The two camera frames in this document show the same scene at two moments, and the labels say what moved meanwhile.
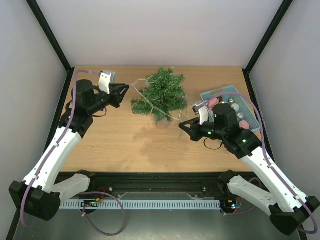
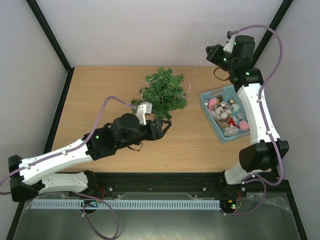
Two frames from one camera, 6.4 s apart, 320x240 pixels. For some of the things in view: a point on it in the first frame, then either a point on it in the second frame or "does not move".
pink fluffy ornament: x=212 y=102 does not move
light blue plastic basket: x=230 y=95 does not move
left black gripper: x=115 y=89 to x=158 y=134
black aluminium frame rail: x=113 y=185 does not move
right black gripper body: x=195 y=130 to x=213 y=53
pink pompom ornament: x=244 y=124 does not move
